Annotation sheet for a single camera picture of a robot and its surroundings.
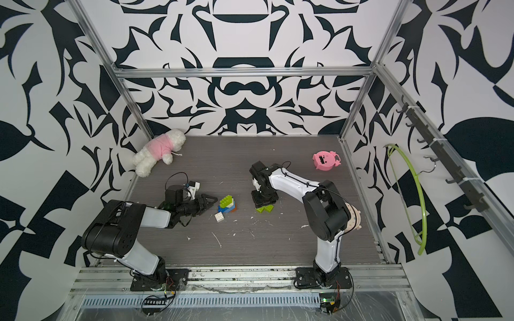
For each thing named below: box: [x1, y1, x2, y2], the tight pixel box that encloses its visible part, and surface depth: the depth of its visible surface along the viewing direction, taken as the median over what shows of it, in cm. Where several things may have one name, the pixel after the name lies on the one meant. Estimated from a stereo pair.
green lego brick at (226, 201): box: [218, 194, 234, 208], surface depth 87 cm
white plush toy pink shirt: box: [132, 129, 187, 178], surface depth 106 cm
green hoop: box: [383, 144, 428, 256], surface depth 70 cm
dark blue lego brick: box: [217, 205, 235, 214], surface depth 91 cm
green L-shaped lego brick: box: [255, 204, 275, 214], surface depth 93 cm
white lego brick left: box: [214, 211, 225, 223], surface depth 91 cm
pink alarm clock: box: [311, 151, 342, 172], surface depth 108 cm
